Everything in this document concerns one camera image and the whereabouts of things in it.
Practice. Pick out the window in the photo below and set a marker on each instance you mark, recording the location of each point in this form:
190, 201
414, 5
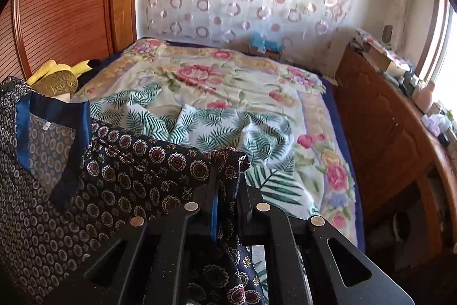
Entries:
446, 58

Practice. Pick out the yellow plush toy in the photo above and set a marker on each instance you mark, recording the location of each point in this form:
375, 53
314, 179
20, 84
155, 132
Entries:
46, 71

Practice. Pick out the small grey oval object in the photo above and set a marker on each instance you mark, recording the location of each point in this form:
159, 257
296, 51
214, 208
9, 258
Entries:
387, 32

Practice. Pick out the wooden sideboard cabinet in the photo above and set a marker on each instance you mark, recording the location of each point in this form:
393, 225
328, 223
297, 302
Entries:
378, 133

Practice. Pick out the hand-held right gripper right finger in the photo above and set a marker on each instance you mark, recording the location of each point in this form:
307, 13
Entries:
282, 255

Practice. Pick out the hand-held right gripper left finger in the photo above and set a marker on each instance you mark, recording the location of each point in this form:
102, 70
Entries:
167, 255

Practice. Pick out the wooden slatted wardrobe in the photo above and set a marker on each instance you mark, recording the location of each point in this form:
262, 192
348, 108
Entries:
71, 12

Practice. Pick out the small black box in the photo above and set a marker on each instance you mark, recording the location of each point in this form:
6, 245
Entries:
445, 138

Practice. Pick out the cardboard box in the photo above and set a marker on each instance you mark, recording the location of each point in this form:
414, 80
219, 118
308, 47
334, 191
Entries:
380, 58

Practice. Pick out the palm leaf print cloth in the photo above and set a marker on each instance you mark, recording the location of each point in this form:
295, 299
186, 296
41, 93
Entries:
232, 126

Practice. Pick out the gold patterned pillow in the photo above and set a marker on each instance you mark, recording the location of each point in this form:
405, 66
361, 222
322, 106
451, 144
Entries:
59, 85

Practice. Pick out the tissue pack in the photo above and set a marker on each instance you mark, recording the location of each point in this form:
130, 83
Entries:
433, 124

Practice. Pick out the teal box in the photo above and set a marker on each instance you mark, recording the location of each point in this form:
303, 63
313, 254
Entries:
266, 42

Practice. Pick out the pink jug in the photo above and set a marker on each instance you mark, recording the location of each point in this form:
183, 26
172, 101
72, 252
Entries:
425, 99

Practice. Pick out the navy circle-patterned shirt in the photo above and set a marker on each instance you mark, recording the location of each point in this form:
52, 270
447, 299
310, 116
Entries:
125, 176

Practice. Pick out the floral blanket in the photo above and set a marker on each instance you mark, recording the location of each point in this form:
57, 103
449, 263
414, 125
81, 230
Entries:
200, 72

